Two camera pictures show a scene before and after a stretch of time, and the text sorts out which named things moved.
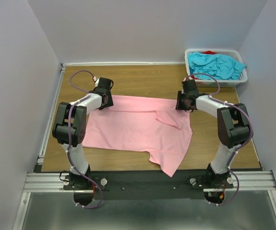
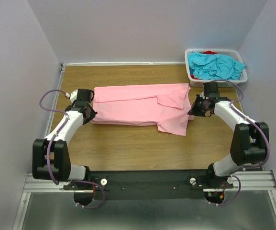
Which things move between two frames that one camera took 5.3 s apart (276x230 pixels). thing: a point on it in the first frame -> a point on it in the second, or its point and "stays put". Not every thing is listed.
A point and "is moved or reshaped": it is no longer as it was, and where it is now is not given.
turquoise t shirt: x=223 y=67 stays put
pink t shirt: x=142 y=124 is moved or reshaped
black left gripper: x=110 y=102 -> x=92 y=115
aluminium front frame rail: x=55 y=182 stays put
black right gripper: x=178 y=106 -> x=193 y=110
